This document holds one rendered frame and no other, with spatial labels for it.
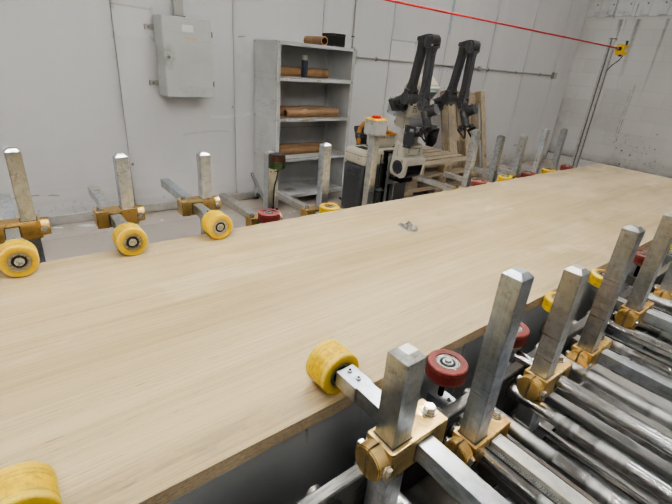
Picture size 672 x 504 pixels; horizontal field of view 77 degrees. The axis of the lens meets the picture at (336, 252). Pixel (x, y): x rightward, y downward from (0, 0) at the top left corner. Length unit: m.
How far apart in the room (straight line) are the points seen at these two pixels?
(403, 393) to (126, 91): 3.79
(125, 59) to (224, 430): 3.63
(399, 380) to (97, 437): 0.45
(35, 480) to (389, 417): 0.42
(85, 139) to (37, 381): 3.33
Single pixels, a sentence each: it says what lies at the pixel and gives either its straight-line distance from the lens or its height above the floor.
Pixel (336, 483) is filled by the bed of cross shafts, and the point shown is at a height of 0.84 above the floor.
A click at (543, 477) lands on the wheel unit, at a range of 0.87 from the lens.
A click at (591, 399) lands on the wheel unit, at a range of 1.03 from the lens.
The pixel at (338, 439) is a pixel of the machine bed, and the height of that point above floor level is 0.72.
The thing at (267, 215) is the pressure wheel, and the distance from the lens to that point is 1.54.
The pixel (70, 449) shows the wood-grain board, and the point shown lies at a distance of 0.76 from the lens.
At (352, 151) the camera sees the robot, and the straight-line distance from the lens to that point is 3.46.
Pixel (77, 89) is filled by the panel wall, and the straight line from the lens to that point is 4.04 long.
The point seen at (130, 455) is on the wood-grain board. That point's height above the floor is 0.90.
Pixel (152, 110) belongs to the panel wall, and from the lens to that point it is 4.17.
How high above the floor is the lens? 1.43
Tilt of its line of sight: 24 degrees down
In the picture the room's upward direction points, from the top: 5 degrees clockwise
